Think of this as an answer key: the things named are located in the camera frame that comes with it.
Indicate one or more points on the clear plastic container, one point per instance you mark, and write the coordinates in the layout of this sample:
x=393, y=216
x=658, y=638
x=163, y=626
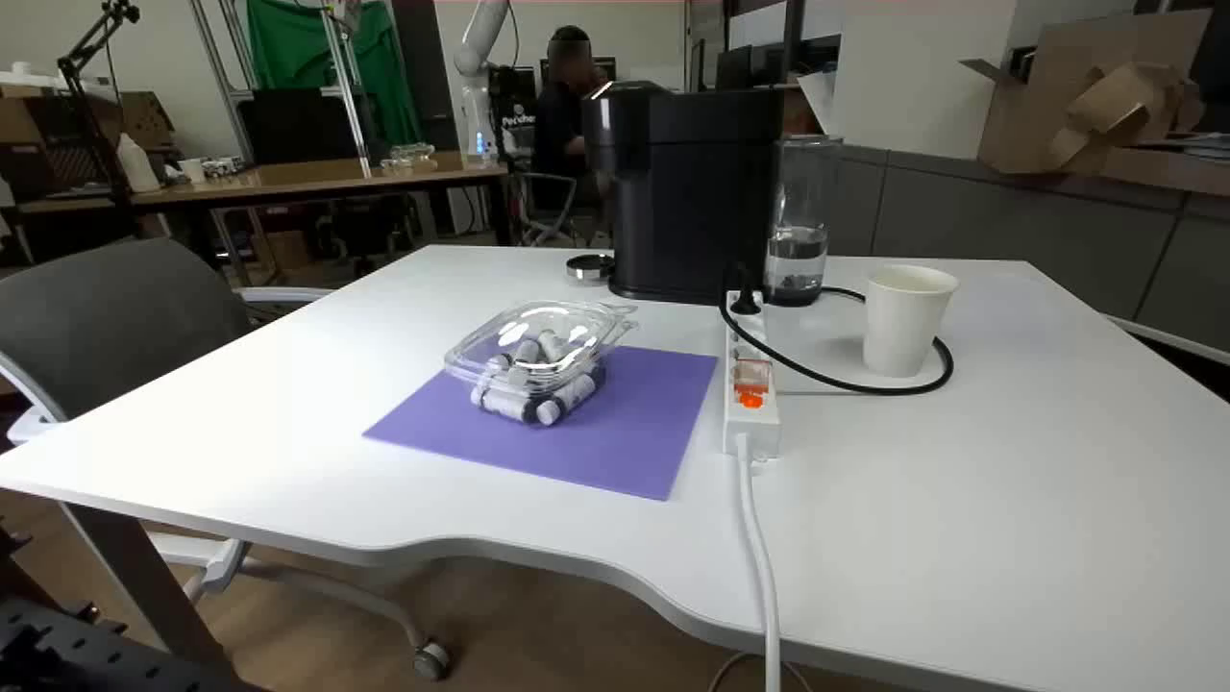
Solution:
x=605, y=325

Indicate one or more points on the white coffee capsules pile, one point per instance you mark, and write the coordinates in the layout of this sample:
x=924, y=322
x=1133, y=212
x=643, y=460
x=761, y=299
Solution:
x=535, y=373

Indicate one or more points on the green cloth backdrop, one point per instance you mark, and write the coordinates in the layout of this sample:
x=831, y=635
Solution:
x=288, y=53

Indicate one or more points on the seated person in black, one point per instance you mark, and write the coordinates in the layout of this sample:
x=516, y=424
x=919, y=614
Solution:
x=574, y=75

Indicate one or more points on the black coffee machine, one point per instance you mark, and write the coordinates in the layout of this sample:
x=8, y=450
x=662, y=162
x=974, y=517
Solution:
x=691, y=187

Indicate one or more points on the cardboard box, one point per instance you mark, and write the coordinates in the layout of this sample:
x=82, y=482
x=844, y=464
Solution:
x=1088, y=89

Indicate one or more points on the clear water bottle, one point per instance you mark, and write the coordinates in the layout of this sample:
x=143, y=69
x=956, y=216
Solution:
x=801, y=212

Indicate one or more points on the white paper cup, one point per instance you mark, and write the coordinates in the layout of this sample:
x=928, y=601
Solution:
x=906, y=308

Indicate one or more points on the wooden background desk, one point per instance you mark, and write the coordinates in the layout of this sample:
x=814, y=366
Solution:
x=273, y=187

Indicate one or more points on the grey office chair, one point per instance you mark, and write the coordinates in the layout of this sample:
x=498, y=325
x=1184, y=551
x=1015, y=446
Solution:
x=87, y=328

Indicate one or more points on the white power strip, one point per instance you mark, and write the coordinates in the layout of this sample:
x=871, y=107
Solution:
x=751, y=396

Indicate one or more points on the small black round lid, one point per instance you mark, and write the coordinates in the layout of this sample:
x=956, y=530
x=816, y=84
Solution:
x=588, y=266

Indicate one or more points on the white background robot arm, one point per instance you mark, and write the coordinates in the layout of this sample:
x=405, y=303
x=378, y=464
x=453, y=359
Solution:
x=471, y=59

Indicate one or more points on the purple mat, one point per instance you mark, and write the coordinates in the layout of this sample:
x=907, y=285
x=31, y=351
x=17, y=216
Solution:
x=629, y=436

